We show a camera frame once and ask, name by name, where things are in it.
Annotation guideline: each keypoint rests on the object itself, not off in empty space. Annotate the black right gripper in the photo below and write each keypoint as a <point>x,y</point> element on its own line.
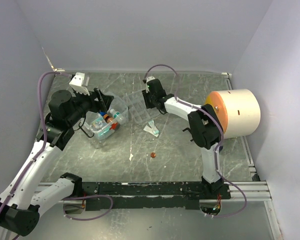
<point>146,94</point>

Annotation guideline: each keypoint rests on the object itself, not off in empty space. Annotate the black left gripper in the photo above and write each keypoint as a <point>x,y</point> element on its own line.
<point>105,99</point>

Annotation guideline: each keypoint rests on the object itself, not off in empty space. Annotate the white plastic medicine bottle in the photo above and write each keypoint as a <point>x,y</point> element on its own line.
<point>116,115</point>

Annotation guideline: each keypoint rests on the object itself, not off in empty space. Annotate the brown syrup bottle orange cap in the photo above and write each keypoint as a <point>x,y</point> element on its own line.
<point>110,120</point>

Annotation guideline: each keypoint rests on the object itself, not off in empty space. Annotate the clear divider tray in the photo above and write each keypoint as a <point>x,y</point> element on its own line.
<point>137,108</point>

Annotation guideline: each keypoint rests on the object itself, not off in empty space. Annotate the clear plastic medicine box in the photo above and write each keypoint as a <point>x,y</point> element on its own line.
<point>117,104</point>

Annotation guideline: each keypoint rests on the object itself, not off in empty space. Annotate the white teal swab packet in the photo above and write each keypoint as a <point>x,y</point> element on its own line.
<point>153,129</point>

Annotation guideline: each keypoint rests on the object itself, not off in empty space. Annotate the clear bandage bag teal header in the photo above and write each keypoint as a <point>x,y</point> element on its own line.
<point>103,134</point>

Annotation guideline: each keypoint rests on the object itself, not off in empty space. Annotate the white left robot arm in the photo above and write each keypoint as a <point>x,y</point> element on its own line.
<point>20,207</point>

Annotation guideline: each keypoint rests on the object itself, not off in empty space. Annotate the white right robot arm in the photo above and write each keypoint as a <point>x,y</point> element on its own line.
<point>204,126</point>

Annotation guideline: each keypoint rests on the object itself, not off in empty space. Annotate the round pastel drawer cabinet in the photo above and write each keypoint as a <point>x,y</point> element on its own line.
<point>237,110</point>

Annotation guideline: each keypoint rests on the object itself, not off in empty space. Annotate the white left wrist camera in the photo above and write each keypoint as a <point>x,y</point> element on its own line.
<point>79,83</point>

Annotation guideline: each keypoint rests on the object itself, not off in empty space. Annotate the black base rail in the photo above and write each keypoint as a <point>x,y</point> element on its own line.
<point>138,202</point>

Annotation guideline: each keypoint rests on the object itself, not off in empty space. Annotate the aluminium frame rail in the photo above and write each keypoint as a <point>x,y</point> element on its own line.
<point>194,190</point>

